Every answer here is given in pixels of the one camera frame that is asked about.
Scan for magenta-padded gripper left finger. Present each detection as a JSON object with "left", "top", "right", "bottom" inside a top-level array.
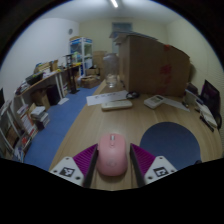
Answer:
[{"left": 49, "top": 143, "right": 99, "bottom": 189}]

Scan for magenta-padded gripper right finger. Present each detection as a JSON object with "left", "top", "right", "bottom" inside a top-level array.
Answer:
[{"left": 129, "top": 143, "right": 178, "bottom": 188}]

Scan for pink computer mouse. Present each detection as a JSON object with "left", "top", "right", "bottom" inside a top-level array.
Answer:
[{"left": 96, "top": 133, "right": 129, "bottom": 177}]

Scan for blue mouse pad, black rest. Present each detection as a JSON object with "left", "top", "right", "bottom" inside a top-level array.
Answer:
[{"left": 139, "top": 121, "right": 202, "bottom": 171}]

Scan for white bookshelf unit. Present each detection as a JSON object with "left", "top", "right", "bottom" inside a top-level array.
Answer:
[{"left": 0, "top": 88, "right": 51, "bottom": 163}]

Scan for black marker pen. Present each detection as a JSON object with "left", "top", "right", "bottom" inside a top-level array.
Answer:
[{"left": 199, "top": 114, "right": 215, "bottom": 133}]

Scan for white calculator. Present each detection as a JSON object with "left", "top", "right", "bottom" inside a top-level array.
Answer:
[{"left": 143, "top": 94, "right": 166, "bottom": 110}]

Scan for white notebook stack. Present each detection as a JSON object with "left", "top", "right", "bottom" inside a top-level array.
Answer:
[{"left": 194, "top": 98, "right": 218, "bottom": 128}]

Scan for white slim keyboard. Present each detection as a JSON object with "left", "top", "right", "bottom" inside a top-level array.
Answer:
[{"left": 100, "top": 99, "right": 134, "bottom": 112}]

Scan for black computer monitor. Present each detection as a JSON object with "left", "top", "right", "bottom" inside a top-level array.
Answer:
[{"left": 199, "top": 79, "right": 222, "bottom": 116}]

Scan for stacked cardboard boxes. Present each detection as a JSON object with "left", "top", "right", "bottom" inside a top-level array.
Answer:
[{"left": 80, "top": 49, "right": 108, "bottom": 89}]

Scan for large brown cardboard box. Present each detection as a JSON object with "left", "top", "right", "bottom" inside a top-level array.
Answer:
[{"left": 109, "top": 31, "right": 192, "bottom": 98}]

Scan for clear glass jar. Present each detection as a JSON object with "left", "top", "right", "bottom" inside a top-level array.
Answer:
[{"left": 102, "top": 52, "right": 120, "bottom": 89}]

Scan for grey door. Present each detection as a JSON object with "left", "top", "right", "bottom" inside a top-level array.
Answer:
[{"left": 111, "top": 22, "right": 134, "bottom": 36}]

